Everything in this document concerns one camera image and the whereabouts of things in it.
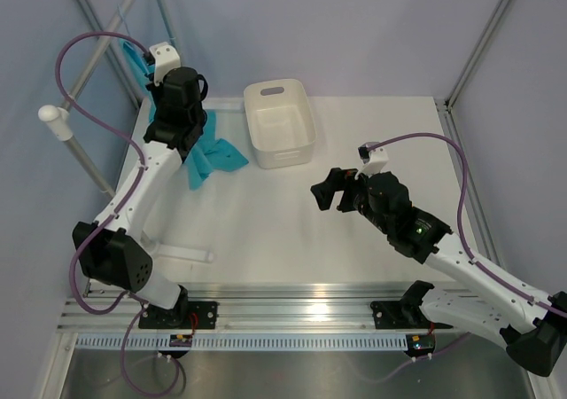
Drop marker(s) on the turquoise t shirt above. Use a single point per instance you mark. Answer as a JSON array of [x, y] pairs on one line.
[[210, 153]]

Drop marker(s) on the aluminium frame post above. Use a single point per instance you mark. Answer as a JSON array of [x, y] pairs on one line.
[[88, 12], [481, 46]]

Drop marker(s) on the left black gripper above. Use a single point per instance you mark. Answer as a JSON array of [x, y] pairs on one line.
[[156, 91]]

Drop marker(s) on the aluminium frame post left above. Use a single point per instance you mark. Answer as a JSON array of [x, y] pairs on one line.
[[88, 12]]

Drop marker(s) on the aluminium mounting rail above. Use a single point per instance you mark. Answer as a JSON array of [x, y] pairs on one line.
[[306, 311]]

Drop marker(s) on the light blue wire hanger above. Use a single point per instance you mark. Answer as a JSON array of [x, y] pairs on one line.
[[124, 22]]

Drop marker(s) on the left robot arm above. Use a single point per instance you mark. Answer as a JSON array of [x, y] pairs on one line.
[[109, 250]]

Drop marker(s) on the white slotted cable duct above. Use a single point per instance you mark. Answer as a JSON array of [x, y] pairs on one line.
[[245, 342]]

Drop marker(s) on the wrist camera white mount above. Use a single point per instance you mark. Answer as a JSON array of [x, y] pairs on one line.
[[374, 157], [162, 57]]

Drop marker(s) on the aluminium frame post right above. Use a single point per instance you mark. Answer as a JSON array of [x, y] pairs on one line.
[[481, 46]]

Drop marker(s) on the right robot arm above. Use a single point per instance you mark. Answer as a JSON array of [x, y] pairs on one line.
[[530, 324]]

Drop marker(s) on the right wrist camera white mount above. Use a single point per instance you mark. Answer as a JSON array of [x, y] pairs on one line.
[[374, 157]]

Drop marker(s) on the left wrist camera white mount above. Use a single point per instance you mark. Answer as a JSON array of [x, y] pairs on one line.
[[162, 57]]

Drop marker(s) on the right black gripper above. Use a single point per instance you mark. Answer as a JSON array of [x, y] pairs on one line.
[[324, 191]]

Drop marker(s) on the white plastic bin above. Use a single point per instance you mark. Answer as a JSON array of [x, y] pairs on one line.
[[280, 122]]

